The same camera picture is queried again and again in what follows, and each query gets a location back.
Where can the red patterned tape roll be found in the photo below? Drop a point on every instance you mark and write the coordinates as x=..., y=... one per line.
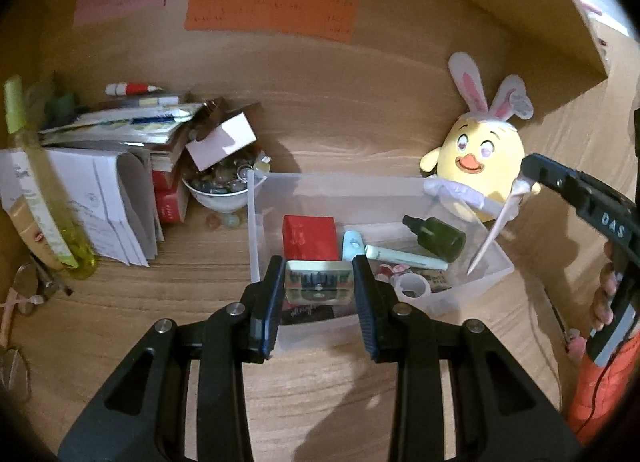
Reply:
x=387, y=269

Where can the red and white marker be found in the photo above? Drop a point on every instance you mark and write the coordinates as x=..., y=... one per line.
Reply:
x=132, y=89

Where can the small round stone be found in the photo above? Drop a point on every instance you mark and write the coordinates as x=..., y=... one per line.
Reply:
x=231, y=220

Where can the small white cardboard box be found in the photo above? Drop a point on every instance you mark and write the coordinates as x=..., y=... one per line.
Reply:
x=220, y=142

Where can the orange paper note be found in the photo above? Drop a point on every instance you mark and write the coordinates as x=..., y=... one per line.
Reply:
x=270, y=10

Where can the dark green pump bottle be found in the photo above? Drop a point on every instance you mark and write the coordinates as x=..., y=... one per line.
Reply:
x=440, y=237

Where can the white folded papers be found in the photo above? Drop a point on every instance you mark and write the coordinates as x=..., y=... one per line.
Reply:
x=90, y=202

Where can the yellow chick plush toy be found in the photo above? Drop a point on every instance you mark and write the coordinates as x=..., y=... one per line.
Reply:
x=475, y=147

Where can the white tape roll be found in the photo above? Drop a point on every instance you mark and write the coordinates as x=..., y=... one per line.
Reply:
x=426, y=282

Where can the white bowl of stones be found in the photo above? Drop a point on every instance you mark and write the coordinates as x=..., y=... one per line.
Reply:
x=215, y=199

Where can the beige cream tube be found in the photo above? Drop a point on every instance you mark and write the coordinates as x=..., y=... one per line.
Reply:
x=30, y=232

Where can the person's right hand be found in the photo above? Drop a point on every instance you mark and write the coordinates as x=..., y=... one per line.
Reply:
x=602, y=292

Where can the person's orange jacket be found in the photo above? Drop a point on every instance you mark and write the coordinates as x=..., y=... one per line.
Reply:
x=600, y=402

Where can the light blue small case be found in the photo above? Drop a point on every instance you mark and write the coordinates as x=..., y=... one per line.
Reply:
x=352, y=244

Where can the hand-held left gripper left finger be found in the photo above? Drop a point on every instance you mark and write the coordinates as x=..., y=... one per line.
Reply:
x=267, y=312

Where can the stack of books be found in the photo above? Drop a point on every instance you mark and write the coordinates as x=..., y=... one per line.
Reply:
x=115, y=125

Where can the red cardboard box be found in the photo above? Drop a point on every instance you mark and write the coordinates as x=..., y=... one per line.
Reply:
x=307, y=237

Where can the small green box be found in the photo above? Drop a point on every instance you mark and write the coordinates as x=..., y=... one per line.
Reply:
x=62, y=108

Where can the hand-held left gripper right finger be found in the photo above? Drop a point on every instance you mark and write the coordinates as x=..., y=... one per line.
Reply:
x=367, y=312

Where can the clear plastic storage box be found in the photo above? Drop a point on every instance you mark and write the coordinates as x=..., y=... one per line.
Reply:
x=380, y=202

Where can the yellow-green spray bottle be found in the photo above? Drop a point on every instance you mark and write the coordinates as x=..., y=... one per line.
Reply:
x=45, y=192

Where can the white spatula stick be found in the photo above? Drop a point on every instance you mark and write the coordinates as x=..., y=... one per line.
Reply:
x=492, y=232

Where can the pale green tube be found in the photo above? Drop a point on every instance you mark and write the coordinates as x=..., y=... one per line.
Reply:
x=405, y=257

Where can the black binder clip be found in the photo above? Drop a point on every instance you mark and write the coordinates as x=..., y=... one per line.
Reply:
x=215, y=111

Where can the round eyeglasses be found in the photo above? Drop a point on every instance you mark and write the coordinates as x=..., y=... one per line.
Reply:
x=25, y=292

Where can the clear green patterned block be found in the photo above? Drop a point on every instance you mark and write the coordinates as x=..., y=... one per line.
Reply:
x=317, y=282

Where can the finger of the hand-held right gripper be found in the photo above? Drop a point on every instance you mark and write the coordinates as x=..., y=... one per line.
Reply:
x=545, y=170

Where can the pink soft item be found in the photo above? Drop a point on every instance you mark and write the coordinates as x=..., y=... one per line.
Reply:
x=576, y=342

